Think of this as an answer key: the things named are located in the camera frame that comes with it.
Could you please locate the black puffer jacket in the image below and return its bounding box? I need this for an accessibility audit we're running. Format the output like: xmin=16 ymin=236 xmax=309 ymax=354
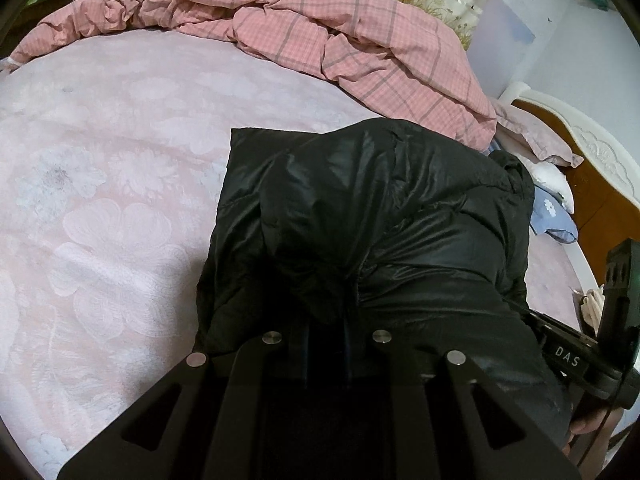
xmin=195 ymin=118 xmax=570 ymax=445

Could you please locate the person right hand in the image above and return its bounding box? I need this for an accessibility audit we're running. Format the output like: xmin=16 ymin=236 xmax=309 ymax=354
xmin=562 ymin=408 xmax=625 ymax=457

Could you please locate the cream folded garment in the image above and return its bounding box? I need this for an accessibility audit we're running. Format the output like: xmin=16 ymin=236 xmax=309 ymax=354
xmin=580 ymin=285 xmax=605 ymax=335

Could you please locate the blue flower pillow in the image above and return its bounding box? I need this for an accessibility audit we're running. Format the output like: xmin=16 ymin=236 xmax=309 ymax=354
xmin=529 ymin=186 xmax=578 ymax=244

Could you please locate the white and wood headboard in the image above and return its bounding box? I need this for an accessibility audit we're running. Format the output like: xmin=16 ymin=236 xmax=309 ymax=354
xmin=500 ymin=81 xmax=639 ymax=289

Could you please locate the white pillow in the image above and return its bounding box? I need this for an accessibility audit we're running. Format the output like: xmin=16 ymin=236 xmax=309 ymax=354
xmin=529 ymin=162 xmax=575 ymax=214

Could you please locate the mauve pillow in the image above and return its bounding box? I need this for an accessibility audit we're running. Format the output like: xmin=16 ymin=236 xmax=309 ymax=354
xmin=489 ymin=98 xmax=584 ymax=168

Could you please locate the pink floral bedsheet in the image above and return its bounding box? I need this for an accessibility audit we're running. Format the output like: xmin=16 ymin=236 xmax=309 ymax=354
xmin=0 ymin=28 xmax=597 ymax=480

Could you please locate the pink plaid duvet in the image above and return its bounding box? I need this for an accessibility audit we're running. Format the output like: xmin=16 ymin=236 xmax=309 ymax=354
xmin=6 ymin=0 xmax=497 ymax=150

